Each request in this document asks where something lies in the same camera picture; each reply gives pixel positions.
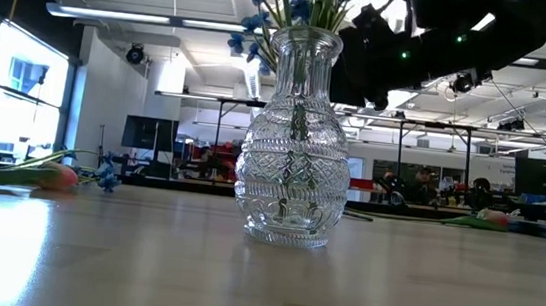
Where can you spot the clear cut glass vase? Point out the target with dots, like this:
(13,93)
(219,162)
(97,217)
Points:
(290,185)

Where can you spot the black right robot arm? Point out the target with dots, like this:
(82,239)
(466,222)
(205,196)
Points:
(490,33)

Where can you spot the person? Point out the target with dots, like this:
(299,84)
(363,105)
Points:
(480,190)
(420,187)

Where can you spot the wide black monitor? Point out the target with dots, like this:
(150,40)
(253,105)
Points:
(544,176)

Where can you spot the black monitor on stand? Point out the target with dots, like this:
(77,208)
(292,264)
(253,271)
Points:
(149,133)

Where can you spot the long ceiling light bar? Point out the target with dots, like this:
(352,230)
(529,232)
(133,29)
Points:
(115,14)

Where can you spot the black ceiling camera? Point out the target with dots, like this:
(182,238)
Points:
(135,54)
(512,125)
(463,83)

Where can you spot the black workstation frame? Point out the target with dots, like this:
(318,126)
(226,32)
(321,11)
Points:
(218,127)

